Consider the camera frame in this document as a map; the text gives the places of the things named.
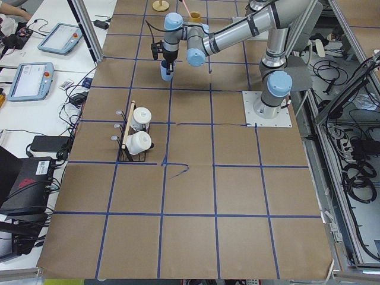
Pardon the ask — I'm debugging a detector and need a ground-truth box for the black power adapter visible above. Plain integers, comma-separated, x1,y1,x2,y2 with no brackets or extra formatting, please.
30,135,69,153

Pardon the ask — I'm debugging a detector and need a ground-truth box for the pink chopstick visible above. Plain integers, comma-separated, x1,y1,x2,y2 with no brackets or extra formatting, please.
182,0,192,18

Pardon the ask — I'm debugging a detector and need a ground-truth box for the teach pendant far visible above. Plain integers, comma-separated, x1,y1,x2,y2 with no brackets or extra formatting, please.
37,23,83,55

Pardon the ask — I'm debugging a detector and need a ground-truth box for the bamboo cylinder holder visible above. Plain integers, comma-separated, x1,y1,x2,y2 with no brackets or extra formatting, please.
189,11,201,23

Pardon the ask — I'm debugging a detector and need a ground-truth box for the grey office chair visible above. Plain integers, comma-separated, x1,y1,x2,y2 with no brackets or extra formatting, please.
284,55,312,92

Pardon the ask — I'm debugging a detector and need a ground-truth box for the white mug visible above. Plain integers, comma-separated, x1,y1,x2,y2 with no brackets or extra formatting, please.
126,131,152,155
131,107,152,131

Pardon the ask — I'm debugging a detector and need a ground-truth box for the black wire mug rack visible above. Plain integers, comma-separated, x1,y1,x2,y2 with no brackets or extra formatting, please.
111,100,154,162

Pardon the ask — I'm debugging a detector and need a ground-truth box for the black computer box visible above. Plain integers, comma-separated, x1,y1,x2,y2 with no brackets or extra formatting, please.
1,147,61,217

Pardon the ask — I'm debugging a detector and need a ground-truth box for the light blue plastic cup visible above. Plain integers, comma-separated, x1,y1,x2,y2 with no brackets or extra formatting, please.
160,59,175,81

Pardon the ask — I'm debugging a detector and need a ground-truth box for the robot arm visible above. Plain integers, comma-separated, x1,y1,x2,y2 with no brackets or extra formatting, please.
151,0,323,119

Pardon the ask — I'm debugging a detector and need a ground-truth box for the white mug far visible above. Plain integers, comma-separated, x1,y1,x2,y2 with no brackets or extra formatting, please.
131,107,152,131

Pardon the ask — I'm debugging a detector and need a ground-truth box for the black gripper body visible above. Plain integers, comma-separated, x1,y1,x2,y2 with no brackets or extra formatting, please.
151,40,178,61

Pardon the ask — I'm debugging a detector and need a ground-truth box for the white mug near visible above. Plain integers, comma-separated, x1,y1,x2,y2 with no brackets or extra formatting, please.
126,131,152,155

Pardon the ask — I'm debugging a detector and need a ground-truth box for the teach pendant near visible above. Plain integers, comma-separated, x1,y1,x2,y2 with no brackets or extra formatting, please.
7,62,55,102

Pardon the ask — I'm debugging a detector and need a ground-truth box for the aluminium frame post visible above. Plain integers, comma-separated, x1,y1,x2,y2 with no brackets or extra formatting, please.
67,0,103,63

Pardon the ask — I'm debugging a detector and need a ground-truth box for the small remote control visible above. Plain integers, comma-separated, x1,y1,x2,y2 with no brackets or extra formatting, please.
59,79,74,90

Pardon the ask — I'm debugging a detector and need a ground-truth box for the teach pendant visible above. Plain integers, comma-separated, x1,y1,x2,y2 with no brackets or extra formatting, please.
37,23,83,55
7,62,55,102

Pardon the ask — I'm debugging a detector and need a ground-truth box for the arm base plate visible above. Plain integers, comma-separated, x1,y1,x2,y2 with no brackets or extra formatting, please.
242,91,292,128

